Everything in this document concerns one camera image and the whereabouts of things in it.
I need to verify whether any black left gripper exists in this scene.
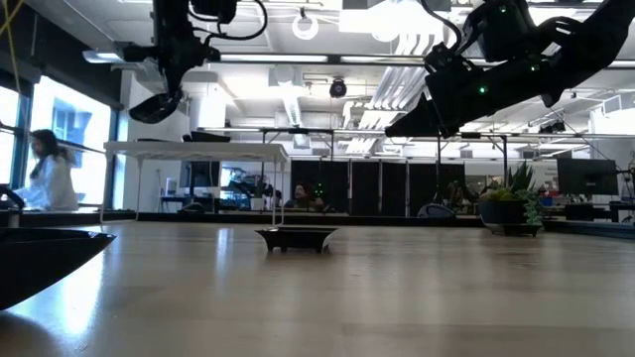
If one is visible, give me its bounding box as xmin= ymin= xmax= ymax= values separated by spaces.
xmin=122 ymin=19 xmax=222 ymax=98

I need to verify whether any large black boat-shaped plate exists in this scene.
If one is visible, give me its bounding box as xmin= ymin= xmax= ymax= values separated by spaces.
xmin=0 ymin=226 xmax=116 ymax=312

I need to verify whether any white ring light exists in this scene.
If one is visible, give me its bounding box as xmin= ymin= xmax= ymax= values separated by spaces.
xmin=291 ymin=13 xmax=320 ymax=42

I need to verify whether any black folding partition screen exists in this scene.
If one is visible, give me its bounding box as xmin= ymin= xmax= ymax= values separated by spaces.
xmin=290 ymin=159 xmax=466 ymax=217

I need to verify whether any person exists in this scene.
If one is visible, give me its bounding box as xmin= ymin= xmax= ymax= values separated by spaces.
xmin=13 ymin=128 xmax=80 ymax=213
xmin=285 ymin=182 xmax=326 ymax=209

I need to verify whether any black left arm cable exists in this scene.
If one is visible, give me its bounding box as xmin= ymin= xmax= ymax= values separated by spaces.
xmin=188 ymin=0 xmax=269 ymax=43

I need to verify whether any grey office chair back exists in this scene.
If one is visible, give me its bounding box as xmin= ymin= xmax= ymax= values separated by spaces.
xmin=417 ymin=202 xmax=456 ymax=220

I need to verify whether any potted succulent plant black pot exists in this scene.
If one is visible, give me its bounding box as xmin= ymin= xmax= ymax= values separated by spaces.
xmin=478 ymin=161 xmax=547 ymax=227

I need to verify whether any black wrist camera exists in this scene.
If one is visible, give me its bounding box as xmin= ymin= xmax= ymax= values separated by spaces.
xmin=465 ymin=0 xmax=540 ymax=63
xmin=190 ymin=0 xmax=238 ymax=25

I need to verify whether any black computer monitor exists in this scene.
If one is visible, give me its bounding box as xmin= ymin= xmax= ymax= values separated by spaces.
xmin=556 ymin=158 xmax=619 ymax=196

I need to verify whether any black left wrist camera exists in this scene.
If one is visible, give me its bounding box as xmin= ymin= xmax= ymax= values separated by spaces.
xmin=190 ymin=0 xmax=238 ymax=25

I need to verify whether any white wire rack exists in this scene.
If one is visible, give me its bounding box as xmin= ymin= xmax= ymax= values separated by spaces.
xmin=102 ymin=141 xmax=290 ymax=227

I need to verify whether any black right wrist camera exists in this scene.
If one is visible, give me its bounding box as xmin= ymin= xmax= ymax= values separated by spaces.
xmin=465 ymin=0 xmax=540 ymax=63

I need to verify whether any dark background monitor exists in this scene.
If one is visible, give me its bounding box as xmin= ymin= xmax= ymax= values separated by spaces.
xmin=179 ymin=161 xmax=222 ymax=188

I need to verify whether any black deep bowl plate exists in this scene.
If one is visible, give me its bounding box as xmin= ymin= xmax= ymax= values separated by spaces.
xmin=182 ymin=130 xmax=232 ymax=144

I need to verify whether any small black square footed plate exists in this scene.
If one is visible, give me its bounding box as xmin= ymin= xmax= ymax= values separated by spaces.
xmin=255 ymin=225 xmax=339 ymax=255

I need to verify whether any dark office desk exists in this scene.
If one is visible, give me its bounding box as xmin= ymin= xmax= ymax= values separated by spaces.
xmin=563 ymin=200 xmax=635 ymax=223

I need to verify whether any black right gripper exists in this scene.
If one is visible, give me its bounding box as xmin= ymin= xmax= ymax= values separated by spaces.
xmin=385 ymin=43 xmax=507 ymax=139

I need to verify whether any black table edge rail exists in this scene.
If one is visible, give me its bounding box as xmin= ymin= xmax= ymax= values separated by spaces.
xmin=0 ymin=210 xmax=635 ymax=240

